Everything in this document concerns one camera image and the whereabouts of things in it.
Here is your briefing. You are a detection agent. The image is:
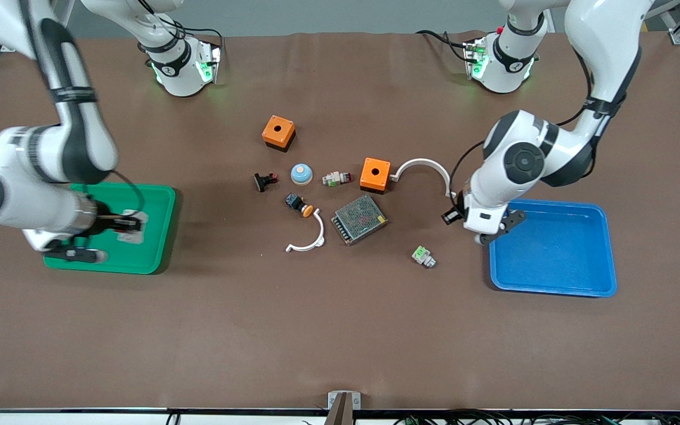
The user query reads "white breaker with red switch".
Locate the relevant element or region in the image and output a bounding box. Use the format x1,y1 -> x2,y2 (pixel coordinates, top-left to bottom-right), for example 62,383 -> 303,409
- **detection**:
119,210 -> 149,246

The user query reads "green plastic tray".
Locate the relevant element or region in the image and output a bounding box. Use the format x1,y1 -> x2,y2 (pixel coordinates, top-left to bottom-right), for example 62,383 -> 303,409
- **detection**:
43,182 -> 176,275

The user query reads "green white terminal block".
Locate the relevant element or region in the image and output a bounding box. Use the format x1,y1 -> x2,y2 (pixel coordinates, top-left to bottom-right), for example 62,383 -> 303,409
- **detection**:
411,245 -> 437,269

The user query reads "large white curved clamp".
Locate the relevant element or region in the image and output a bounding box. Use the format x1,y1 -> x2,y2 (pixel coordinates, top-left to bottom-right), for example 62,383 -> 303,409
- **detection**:
390,158 -> 456,198

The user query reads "orange button box black base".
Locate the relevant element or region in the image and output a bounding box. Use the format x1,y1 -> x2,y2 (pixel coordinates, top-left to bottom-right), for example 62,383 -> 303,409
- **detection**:
261,115 -> 296,153
359,157 -> 392,194

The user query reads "blue plastic tray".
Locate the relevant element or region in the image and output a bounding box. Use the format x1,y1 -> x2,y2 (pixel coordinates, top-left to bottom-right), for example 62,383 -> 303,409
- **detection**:
487,198 -> 618,298

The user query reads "metal mesh power supply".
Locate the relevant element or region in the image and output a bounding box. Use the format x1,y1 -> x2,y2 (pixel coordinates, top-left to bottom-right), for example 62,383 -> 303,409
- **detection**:
331,194 -> 389,246

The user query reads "small white curved clamp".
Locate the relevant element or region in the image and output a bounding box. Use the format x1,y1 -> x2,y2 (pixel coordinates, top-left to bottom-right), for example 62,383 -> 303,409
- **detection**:
285,208 -> 325,253

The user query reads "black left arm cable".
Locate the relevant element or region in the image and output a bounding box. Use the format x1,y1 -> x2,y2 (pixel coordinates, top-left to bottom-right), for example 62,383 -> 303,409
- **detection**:
449,50 -> 593,204

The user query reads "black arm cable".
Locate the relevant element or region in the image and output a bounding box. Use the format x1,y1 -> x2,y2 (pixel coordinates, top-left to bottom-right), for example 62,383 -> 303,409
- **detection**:
449,50 -> 593,204
110,169 -> 146,219

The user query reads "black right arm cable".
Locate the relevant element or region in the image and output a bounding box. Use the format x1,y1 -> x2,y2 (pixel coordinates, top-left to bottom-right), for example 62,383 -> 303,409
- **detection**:
110,169 -> 146,219

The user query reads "orange mushroom push-button switch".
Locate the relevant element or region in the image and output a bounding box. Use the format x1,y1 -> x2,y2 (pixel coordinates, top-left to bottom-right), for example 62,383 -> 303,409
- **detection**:
285,193 -> 315,218

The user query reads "black left base cable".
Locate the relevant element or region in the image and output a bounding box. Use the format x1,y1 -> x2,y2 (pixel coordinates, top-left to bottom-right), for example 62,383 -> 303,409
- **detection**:
416,30 -> 472,63

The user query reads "black base cable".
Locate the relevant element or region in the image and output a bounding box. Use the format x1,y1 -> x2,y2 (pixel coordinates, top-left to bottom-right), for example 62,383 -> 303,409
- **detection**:
416,30 -> 472,63
138,0 -> 224,42

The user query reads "black right base cable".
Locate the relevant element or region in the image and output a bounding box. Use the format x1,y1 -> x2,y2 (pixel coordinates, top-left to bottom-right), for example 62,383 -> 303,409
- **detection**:
138,0 -> 224,42

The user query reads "grey metal bracket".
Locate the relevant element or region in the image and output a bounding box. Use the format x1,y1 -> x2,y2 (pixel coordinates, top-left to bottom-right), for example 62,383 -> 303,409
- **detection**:
328,391 -> 362,411

